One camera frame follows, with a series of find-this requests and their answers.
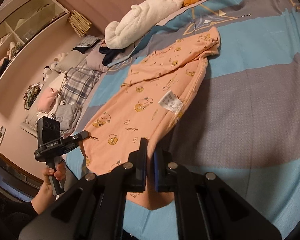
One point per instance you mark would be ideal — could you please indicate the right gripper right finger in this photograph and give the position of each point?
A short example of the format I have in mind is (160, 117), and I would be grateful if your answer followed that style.
(206, 207)

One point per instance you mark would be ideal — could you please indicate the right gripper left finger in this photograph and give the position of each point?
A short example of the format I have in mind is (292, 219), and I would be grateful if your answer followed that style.
(94, 207)

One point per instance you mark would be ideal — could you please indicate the orange cartoon print shirt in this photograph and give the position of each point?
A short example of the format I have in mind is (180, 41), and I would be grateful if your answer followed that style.
(151, 100)

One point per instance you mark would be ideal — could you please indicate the person left hand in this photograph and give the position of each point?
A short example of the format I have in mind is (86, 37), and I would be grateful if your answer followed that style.
(59, 174)

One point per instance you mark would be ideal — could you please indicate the grey folded garment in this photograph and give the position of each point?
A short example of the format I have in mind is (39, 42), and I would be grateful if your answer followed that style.
(66, 115)

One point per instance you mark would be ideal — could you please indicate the pink folded garment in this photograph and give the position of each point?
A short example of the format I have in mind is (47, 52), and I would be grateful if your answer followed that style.
(47, 100)

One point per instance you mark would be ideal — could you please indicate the colourful crumpled cloth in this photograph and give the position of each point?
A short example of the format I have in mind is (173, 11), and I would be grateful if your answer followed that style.
(31, 94)

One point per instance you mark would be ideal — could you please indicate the black white plush toy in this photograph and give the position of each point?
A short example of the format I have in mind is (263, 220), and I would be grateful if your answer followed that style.
(46, 73)

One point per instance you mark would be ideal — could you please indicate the beige pillow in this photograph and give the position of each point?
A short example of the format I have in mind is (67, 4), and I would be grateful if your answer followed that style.
(71, 60)

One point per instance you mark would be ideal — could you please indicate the blue grey patterned duvet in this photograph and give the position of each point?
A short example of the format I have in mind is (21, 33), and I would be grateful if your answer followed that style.
(244, 123)

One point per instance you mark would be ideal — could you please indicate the grey plain pillow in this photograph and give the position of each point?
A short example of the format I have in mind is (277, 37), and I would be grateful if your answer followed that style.
(94, 60)

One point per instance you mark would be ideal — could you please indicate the dark plaid small pillow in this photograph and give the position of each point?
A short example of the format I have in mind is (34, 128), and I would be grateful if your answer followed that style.
(86, 43)

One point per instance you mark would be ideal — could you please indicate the dark navy garment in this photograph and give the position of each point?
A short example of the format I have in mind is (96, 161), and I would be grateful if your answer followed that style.
(109, 54)

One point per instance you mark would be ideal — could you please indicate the white plush goose toy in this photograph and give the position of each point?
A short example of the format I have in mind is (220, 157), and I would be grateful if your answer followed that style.
(138, 21)

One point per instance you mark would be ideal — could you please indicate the wall shelf unit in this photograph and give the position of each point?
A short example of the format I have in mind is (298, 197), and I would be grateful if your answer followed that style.
(23, 25)

